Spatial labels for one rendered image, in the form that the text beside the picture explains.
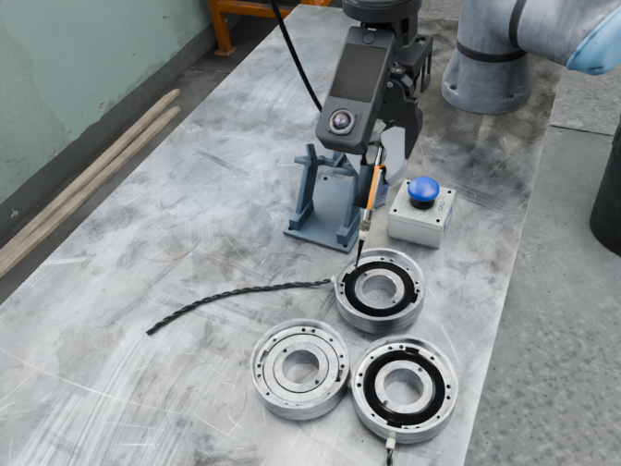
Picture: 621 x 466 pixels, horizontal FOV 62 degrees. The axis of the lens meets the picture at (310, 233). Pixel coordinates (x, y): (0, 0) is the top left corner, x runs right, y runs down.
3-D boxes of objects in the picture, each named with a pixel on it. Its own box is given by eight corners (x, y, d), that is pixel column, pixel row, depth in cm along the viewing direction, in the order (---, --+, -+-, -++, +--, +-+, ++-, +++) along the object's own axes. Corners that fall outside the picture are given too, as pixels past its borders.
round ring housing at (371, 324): (433, 282, 65) (436, 261, 62) (407, 351, 58) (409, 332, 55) (354, 259, 68) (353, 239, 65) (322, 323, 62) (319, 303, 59)
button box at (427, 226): (439, 250, 68) (443, 224, 64) (387, 237, 70) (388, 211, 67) (455, 208, 73) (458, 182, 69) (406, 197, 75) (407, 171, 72)
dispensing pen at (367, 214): (336, 275, 61) (365, 132, 57) (349, 266, 65) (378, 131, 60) (354, 280, 60) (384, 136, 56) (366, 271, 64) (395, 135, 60)
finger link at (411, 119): (425, 153, 55) (420, 78, 49) (420, 163, 54) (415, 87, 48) (383, 148, 57) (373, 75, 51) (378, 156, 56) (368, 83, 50)
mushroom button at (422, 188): (432, 226, 68) (435, 198, 64) (402, 218, 69) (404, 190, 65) (440, 205, 70) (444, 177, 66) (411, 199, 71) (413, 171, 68)
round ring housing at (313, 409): (241, 410, 55) (233, 393, 53) (276, 328, 62) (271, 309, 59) (335, 438, 53) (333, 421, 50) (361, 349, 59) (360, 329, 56)
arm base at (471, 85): (453, 63, 99) (458, 11, 92) (537, 74, 94) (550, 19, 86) (431, 106, 90) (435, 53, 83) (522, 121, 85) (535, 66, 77)
